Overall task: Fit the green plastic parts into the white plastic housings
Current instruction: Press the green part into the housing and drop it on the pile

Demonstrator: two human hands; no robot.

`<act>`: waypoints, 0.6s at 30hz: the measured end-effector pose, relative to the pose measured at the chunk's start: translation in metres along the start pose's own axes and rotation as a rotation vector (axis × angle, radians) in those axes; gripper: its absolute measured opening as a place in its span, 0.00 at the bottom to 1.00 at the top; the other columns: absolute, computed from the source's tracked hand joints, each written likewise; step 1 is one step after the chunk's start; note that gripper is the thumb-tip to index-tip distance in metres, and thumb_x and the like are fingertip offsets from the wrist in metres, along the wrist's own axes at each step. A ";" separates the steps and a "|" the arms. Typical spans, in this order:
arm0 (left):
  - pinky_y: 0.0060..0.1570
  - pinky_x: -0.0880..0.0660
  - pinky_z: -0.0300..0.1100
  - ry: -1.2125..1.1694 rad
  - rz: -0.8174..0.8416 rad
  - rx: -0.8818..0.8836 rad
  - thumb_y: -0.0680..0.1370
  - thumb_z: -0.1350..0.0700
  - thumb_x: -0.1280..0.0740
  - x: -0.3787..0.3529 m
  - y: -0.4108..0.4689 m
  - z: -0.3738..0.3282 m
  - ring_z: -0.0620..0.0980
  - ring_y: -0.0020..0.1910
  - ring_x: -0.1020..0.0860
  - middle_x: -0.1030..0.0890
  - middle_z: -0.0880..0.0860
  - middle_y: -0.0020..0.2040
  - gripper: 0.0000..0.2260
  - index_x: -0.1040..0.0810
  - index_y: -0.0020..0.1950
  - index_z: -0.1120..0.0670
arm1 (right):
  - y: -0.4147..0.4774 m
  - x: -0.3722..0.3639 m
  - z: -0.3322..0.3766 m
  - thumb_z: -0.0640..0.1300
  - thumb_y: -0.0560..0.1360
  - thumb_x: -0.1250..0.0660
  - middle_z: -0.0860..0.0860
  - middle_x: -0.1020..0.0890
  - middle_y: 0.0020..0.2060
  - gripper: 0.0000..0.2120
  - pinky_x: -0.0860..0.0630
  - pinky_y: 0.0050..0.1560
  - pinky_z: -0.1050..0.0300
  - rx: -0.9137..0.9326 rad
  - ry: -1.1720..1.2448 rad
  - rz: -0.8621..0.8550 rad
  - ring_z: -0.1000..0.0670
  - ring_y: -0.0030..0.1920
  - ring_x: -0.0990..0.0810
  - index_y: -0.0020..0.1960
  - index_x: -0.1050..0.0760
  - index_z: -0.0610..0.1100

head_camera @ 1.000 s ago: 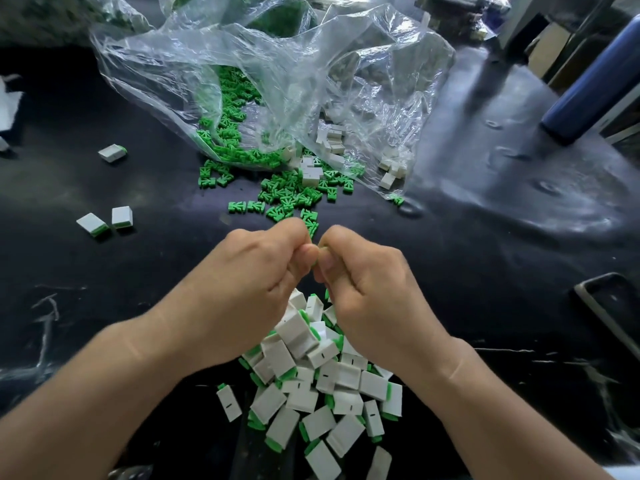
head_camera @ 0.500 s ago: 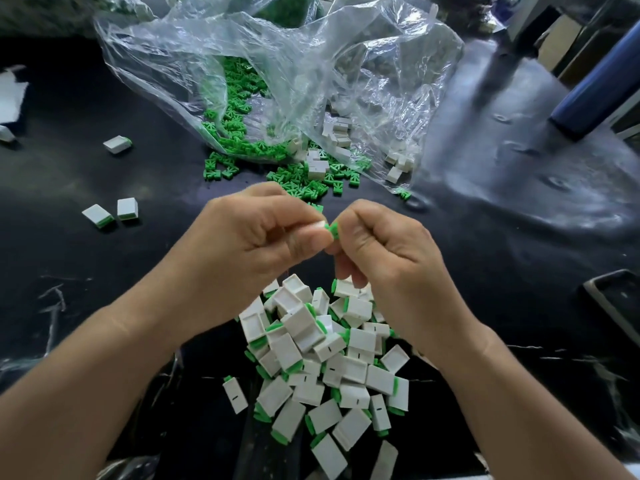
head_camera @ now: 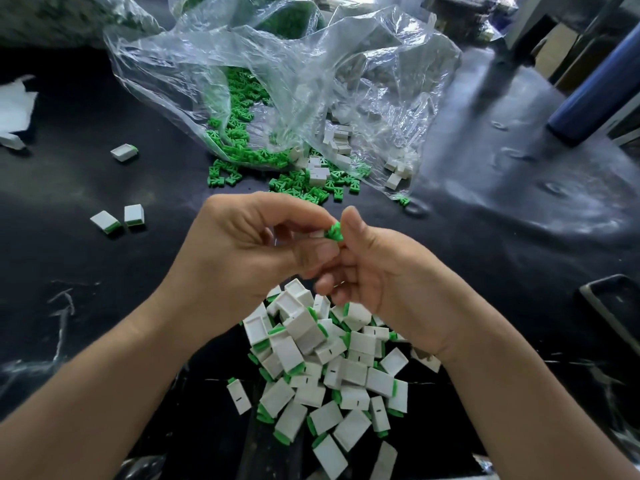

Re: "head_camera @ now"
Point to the person's left hand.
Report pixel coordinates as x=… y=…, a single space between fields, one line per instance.
x=245 y=260

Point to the person's right hand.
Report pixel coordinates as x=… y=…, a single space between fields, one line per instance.
x=405 y=285

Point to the green plastic part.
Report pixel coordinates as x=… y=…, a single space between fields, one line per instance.
x=335 y=232

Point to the assembled white-green part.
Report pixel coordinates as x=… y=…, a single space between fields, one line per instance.
x=105 y=222
x=134 y=215
x=124 y=153
x=10 y=142
x=239 y=396

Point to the pile of assembled white-green pieces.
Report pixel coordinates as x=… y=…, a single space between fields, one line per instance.
x=325 y=380

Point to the pile of green clips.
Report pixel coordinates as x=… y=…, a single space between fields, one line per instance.
x=245 y=130

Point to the heap of white caps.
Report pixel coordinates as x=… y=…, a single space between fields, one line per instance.
x=338 y=145

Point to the person's left forearm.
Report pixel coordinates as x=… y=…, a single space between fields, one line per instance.
x=90 y=405

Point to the person's right forearm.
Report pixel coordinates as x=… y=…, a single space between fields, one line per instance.
x=550 y=415

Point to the empty white shell right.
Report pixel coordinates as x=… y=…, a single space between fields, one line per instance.
x=427 y=360

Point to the black smartphone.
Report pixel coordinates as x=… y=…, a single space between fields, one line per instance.
x=618 y=315

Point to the clear plastic bag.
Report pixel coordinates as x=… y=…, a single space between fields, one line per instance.
x=395 y=70

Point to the plastic bag full of green pieces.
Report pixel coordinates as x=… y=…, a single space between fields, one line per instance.
x=290 y=15

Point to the blue cylinder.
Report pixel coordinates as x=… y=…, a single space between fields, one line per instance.
x=602 y=90

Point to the white paper sheet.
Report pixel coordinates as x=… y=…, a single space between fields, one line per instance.
x=14 y=107

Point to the brown cardboard box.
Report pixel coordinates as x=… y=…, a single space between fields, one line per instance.
x=556 y=50

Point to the large bag of assembled pieces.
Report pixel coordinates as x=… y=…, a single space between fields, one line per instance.
x=70 y=15

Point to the white metal frame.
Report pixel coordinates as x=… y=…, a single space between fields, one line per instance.
x=528 y=20

